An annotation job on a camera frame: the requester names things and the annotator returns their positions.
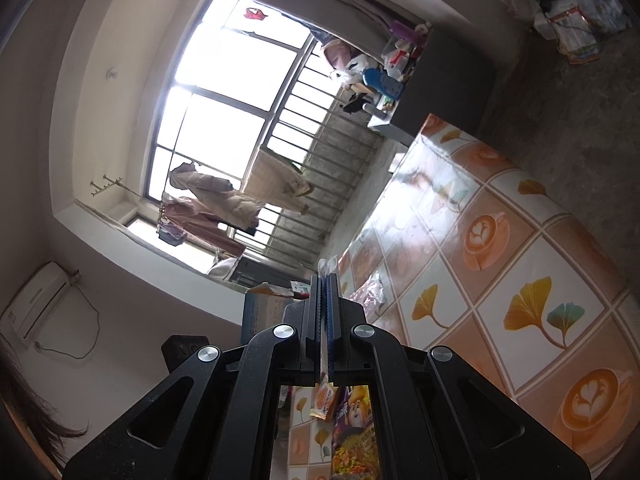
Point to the hanging pink jacket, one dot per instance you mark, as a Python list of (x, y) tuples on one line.
[(220, 197)]

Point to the metal railing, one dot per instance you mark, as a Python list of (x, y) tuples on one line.
[(320, 160)]

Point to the window frame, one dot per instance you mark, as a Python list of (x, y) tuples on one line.
[(272, 115)]

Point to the pink plastic packet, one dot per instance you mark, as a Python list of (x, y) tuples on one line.
[(370, 295)]

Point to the patterned tablecloth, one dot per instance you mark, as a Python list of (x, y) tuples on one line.
[(500, 270)]

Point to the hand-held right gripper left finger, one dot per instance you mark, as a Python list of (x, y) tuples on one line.
[(315, 320)]

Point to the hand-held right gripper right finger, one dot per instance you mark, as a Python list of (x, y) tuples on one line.
[(331, 310)]

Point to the person's hair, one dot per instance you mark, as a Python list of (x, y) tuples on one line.
[(25, 410)]

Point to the grey cabinet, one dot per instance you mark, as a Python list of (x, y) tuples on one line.
[(445, 80)]

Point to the purple noodle packet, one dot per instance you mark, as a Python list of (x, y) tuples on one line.
[(355, 440)]

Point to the beige hanging cloth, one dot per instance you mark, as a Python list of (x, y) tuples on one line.
[(275, 182)]

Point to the pink cloth bundle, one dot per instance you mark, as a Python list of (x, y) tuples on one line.
[(337, 52)]

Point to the orange snack packet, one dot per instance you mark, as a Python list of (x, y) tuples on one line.
[(324, 399)]

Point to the white air conditioner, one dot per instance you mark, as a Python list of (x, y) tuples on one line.
[(32, 302)]

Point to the white and blue carton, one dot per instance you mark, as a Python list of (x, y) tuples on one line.
[(260, 312)]

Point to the white plastic bag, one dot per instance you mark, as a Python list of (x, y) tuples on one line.
[(350, 70)]

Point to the blue bottle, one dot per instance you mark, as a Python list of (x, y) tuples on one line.
[(382, 85)]

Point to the metal wall hooks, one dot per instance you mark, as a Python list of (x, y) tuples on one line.
[(106, 184)]

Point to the hanging pink pants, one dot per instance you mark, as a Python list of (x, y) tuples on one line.
[(200, 227)]

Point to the hanging red garment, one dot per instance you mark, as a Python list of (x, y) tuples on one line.
[(255, 14)]

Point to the pile of plastic packaging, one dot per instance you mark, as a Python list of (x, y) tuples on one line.
[(580, 20)]

